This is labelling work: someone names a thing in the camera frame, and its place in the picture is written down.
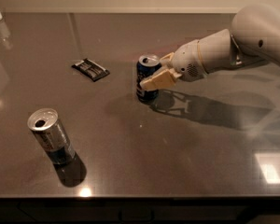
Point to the black snack packet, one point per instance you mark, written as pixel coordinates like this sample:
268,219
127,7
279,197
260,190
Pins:
91,69

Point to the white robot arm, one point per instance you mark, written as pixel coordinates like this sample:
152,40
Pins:
254,36

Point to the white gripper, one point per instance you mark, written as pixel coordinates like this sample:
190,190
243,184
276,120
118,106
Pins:
186,61

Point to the black drawer handle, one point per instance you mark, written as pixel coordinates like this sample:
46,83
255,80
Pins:
136,216

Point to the silver energy drink can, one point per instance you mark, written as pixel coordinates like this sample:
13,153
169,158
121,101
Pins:
48,130

